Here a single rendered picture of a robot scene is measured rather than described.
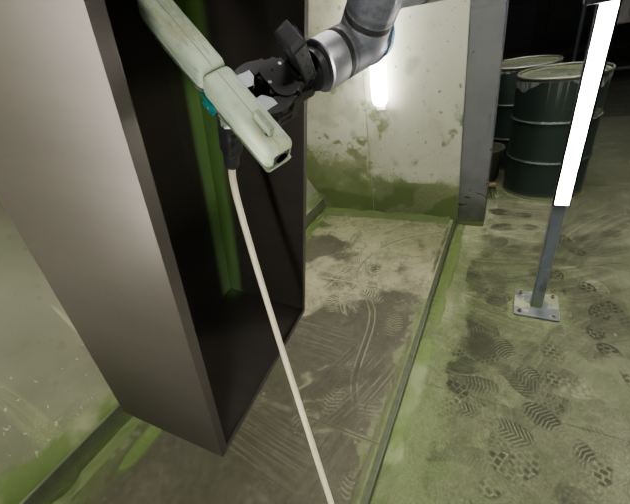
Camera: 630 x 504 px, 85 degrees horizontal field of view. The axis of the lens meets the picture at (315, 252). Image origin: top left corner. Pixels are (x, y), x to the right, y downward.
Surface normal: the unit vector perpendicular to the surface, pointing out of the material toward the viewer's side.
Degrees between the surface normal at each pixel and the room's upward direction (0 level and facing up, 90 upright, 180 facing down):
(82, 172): 90
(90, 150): 90
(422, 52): 90
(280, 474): 0
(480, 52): 90
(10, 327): 57
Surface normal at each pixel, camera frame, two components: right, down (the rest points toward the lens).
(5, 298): 0.65, -0.35
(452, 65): -0.44, 0.55
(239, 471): -0.17, -0.83
